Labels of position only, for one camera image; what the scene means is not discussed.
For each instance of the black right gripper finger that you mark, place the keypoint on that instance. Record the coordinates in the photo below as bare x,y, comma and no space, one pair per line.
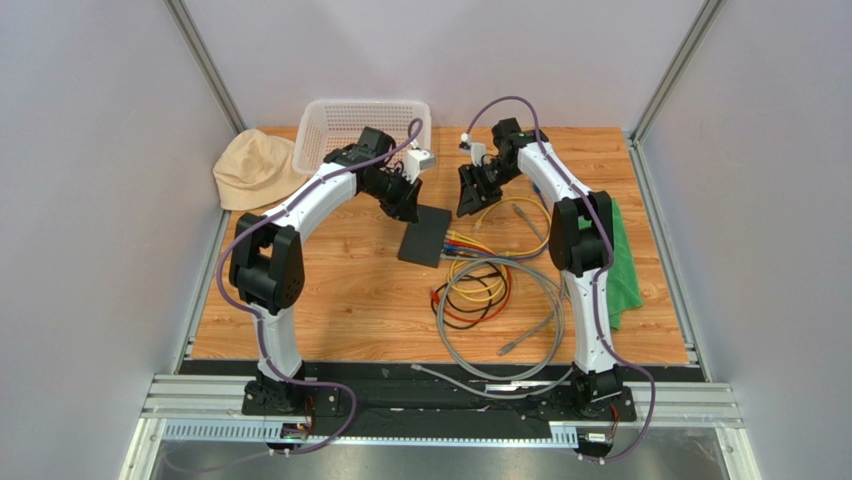
484,200
467,195

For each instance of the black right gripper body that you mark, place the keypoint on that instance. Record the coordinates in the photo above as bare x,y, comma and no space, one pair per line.
480,180

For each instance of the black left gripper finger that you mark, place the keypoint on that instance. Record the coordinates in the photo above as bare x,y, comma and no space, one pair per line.
413,190
405,211

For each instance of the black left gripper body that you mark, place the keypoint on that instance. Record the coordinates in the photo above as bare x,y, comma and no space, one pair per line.
388,189

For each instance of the black network switch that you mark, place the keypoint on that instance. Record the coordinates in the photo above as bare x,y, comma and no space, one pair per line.
423,242

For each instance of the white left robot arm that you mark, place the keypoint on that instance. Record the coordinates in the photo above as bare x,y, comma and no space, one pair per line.
265,259

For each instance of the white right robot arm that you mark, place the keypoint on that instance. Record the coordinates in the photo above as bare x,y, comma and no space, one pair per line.
580,245

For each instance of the white perforated plastic basket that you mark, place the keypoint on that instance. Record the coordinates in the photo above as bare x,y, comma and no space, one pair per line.
330,124

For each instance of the cream bucket hat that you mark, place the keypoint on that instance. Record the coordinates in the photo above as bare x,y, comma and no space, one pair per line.
256,169

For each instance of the green cloth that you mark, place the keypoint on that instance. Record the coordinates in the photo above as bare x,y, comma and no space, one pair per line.
623,287

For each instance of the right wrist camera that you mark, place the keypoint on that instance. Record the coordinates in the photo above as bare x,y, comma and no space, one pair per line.
476,150

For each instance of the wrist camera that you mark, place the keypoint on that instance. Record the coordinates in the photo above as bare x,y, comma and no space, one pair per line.
476,150
416,161

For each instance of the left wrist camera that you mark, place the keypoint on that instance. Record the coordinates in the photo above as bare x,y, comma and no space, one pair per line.
416,161

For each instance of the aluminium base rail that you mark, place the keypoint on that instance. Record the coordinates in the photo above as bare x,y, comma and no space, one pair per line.
425,411

